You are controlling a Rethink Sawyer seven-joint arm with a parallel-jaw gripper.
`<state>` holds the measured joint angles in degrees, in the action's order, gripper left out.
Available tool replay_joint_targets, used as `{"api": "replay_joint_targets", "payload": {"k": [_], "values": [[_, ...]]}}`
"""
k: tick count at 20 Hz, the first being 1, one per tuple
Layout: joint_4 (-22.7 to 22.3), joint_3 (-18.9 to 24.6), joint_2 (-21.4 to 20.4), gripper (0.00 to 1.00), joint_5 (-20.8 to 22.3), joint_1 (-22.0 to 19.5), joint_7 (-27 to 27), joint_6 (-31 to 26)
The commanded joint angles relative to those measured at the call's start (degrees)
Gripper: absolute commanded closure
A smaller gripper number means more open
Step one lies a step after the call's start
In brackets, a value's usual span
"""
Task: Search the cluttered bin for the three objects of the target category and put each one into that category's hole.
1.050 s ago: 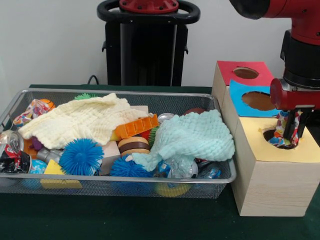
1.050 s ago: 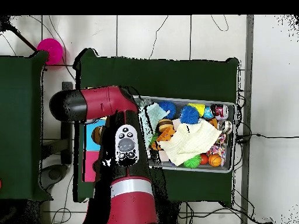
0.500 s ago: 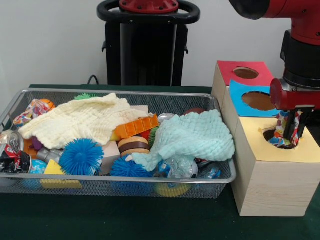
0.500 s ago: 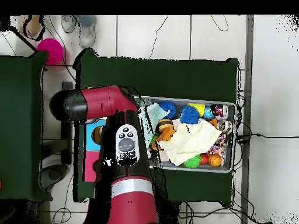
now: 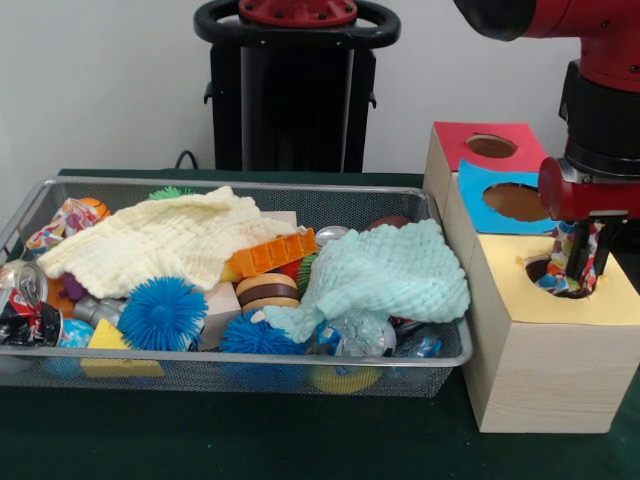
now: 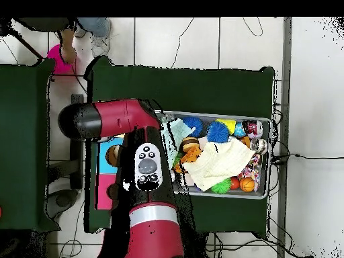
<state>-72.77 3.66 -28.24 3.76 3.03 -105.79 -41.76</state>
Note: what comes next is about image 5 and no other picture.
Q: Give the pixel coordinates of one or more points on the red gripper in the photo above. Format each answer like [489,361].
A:
[590,197]

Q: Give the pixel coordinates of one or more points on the dark green table cloth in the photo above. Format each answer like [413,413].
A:
[300,440]

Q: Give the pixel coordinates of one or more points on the blue spiky ball with eyes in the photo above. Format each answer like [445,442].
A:
[162,315]

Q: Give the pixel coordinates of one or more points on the cream waffle cloth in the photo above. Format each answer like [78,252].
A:
[150,235]

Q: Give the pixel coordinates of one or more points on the orange plastic toy block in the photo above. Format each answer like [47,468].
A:
[275,252]

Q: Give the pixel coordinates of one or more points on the crushed soda can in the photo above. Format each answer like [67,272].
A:
[25,310]

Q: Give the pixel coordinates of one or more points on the toy burger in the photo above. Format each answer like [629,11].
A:
[267,292]

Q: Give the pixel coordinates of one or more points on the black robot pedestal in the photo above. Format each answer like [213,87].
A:
[295,100]

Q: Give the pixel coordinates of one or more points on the green spiky ball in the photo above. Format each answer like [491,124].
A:
[165,192]

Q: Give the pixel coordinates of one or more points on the mint green waffle cloth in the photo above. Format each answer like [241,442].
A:
[390,270]

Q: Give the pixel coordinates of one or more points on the shallow mesh bin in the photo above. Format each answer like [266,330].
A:
[350,210]

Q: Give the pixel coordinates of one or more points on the wooden three-hole box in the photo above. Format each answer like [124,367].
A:
[545,350]

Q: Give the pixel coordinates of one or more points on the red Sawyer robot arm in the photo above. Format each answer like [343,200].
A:
[605,110]

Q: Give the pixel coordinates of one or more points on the yellow foam wedge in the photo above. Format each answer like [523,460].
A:
[107,337]

